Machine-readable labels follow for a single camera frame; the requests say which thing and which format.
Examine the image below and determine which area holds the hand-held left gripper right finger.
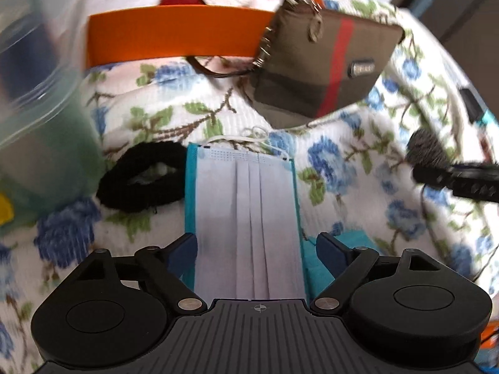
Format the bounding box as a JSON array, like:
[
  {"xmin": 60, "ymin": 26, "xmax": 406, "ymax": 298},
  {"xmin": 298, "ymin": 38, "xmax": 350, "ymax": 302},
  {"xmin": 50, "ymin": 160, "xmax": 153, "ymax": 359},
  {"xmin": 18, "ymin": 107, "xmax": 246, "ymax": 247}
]
[{"xmin": 310, "ymin": 232, "xmax": 431, "ymax": 315}]

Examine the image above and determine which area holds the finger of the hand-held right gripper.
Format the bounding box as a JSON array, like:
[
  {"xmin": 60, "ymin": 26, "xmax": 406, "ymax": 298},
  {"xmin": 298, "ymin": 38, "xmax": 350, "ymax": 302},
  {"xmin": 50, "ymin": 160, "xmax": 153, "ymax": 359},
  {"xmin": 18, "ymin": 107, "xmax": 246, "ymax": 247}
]
[{"xmin": 412, "ymin": 160, "xmax": 499, "ymax": 204}]

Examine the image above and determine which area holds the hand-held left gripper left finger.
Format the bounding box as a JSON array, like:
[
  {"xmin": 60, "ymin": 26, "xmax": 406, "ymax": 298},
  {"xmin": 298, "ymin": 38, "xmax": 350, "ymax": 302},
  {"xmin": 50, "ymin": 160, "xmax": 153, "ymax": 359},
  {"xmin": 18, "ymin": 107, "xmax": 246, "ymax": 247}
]
[{"xmin": 76, "ymin": 233, "xmax": 207, "ymax": 315}]

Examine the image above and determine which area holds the teal wet wipes packet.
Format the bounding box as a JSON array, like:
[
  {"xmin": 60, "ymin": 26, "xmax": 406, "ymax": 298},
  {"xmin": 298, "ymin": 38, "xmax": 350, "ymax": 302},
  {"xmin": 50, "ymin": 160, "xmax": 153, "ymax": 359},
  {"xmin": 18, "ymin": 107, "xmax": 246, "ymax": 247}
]
[{"xmin": 302, "ymin": 232, "xmax": 380, "ymax": 295}]

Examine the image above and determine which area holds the steel wool scrubber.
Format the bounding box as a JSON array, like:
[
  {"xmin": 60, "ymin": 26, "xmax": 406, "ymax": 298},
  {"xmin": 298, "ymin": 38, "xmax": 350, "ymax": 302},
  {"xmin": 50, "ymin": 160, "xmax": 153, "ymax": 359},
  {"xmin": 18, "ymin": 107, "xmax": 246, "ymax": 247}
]
[{"xmin": 405, "ymin": 128, "xmax": 453, "ymax": 172}]

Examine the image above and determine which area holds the white surgical face mask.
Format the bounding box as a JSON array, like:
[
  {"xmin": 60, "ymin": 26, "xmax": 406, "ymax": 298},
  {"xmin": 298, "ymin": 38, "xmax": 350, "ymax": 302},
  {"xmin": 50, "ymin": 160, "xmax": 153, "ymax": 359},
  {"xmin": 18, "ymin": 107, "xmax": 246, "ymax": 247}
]
[{"xmin": 184, "ymin": 125, "xmax": 312, "ymax": 300}]

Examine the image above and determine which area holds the black hair scrunchie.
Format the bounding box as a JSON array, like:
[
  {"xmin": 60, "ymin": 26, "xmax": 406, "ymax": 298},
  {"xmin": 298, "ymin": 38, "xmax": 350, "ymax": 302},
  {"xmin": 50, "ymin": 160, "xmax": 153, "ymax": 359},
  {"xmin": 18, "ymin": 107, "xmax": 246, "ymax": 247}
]
[{"xmin": 95, "ymin": 140, "xmax": 188, "ymax": 214}]

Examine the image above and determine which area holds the orange cardboard box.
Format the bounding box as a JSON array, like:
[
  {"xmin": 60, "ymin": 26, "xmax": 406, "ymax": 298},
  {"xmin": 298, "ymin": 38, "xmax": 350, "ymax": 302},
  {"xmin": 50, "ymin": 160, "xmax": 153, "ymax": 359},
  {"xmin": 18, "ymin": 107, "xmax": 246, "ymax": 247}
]
[{"xmin": 86, "ymin": 0, "xmax": 324, "ymax": 70}]

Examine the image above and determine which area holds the floral knit blanket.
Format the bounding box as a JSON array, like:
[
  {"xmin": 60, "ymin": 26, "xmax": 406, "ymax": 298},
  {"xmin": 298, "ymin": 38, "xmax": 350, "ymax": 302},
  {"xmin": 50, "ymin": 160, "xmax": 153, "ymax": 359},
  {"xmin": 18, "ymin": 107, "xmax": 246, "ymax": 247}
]
[{"xmin": 0, "ymin": 0, "xmax": 499, "ymax": 374}]

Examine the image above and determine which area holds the olive pouch with red stripe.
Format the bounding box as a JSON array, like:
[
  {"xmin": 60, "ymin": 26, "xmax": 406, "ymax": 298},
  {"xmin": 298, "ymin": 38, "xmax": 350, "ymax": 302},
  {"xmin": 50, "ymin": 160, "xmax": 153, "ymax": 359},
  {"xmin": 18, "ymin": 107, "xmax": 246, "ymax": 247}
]
[{"xmin": 186, "ymin": 0, "xmax": 406, "ymax": 130}]

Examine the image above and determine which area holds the clear plastic storage container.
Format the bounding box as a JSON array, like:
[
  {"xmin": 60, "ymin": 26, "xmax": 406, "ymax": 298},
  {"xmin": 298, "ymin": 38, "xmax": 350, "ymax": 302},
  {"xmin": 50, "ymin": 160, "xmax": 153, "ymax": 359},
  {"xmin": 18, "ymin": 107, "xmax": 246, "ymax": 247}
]
[{"xmin": 0, "ymin": 0, "xmax": 106, "ymax": 227}]

